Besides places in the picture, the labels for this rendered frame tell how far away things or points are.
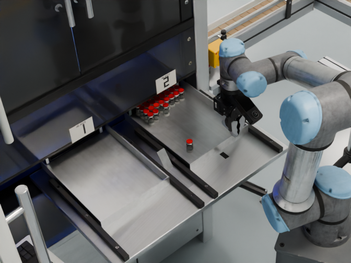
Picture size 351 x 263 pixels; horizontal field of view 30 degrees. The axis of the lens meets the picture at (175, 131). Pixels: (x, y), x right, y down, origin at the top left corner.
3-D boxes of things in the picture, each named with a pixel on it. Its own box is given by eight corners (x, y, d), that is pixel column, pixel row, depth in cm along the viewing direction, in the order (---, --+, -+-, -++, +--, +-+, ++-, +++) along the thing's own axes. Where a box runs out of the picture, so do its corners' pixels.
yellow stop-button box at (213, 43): (201, 60, 236) (200, 44, 231) (215, 51, 239) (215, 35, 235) (215, 69, 232) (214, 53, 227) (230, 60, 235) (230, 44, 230)
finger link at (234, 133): (225, 129, 218) (225, 108, 211) (238, 138, 214) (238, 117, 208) (219, 134, 216) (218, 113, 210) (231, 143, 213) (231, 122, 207)
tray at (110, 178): (41, 167, 213) (39, 160, 210) (106, 129, 224) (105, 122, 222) (102, 229, 193) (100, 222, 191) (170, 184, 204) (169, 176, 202)
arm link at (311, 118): (320, 226, 189) (364, 105, 146) (274, 243, 185) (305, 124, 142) (300, 193, 196) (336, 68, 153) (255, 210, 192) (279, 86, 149)
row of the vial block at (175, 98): (142, 120, 226) (141, 110, 223) (182, 96, 234) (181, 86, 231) (147, 123, 225) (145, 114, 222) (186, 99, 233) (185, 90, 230)
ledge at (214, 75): (186, 73, 247) (186, 70, 245) (211, 59, 252) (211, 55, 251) (211, 91, 239) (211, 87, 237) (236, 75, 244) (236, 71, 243)
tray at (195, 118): (125, 119, 227) (124, 112, 225) (181, 85, 239) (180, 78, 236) (190, 171, 208) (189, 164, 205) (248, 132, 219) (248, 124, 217)
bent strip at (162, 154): (158, 165, 211) (156, 152, 207) (164, 160, 212) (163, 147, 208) (186, 189, 203) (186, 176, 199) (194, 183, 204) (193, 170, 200)
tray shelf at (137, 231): (30, 179, 212) (28, 175, 211) (192, 83, 242) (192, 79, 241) (117, 272, 184) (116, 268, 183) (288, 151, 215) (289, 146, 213)
